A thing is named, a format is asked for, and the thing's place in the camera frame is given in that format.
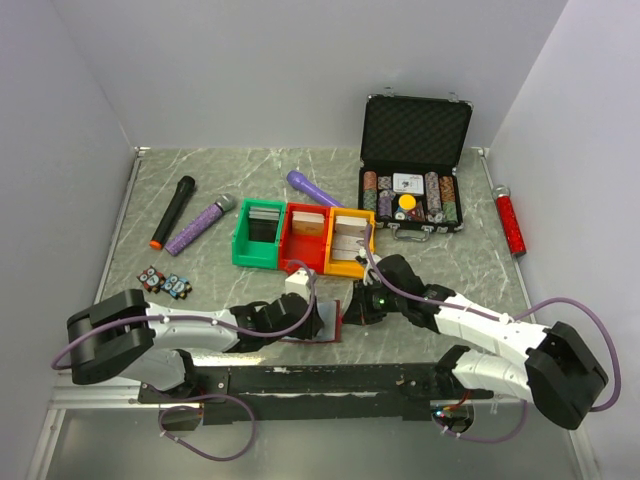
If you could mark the green plastic card bin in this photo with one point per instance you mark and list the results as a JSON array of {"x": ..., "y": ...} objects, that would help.
[{"x": 256, "y": 238}]

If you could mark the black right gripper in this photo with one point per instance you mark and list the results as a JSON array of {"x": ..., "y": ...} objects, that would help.
[{"x": 359, "y": 311}]

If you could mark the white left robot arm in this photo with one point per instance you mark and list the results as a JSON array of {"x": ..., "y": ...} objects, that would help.
[{"x": 127, "y": 336}]

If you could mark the white playing card deck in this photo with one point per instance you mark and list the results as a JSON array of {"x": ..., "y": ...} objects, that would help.
[{"x": 404, "y": 183}]

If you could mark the purple glitter toy microphone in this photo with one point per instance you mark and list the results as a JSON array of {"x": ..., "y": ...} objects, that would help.
[{"x": 210, "y": 215}]

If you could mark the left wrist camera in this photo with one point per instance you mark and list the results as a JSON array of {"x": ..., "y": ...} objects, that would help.
[{"x": 299, "y": 282}]

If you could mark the red plastic card bin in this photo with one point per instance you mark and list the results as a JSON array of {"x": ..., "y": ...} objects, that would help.
[{"x": 304, "y": 236}]

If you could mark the red leather card holder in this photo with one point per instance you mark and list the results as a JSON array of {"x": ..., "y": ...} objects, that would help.
[{"x": 329, "y": 313}]

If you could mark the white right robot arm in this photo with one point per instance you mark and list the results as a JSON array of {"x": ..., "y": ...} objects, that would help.
[{"x": 550, "y": 367}]

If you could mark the blue owl card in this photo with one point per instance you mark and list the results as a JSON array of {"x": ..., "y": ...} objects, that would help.
[{"x": 177, "y": 287}]

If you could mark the yellow poker dealer chip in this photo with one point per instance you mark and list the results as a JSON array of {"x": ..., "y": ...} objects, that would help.
[{"x": 407, "y": 202}]

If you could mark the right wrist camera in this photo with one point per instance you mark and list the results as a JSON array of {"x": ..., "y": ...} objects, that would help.
[{"x": 369, "y": 276}]

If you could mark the yellow plastic card bin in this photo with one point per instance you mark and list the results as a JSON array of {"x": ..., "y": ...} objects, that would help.
[{"x": 344, "y": 240}]

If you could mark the black toy microphone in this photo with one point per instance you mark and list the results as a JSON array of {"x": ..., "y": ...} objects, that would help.
[{"x": 185, "y": 189}]

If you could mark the black poker chip case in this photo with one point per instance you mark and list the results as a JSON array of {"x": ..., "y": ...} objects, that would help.
[{"x": 414, "y": 135}]

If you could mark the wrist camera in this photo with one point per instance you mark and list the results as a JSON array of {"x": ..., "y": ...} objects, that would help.
[
  {"x": 299, "y": 282},
  {"x": 369, "y": 276}
]

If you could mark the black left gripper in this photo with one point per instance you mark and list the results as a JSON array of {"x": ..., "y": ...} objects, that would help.
[{"x": 311, "y": 326}]

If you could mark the red owl card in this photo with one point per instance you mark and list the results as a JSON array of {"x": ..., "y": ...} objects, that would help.
[{"x": 151, "y": 279}]

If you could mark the purple plastic toy microphone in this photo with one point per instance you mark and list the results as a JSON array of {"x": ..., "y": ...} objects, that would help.
[{"x": 301, "y": 183}]

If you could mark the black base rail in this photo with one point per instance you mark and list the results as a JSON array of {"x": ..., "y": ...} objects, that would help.
[{"x": 318, "y": 392}]

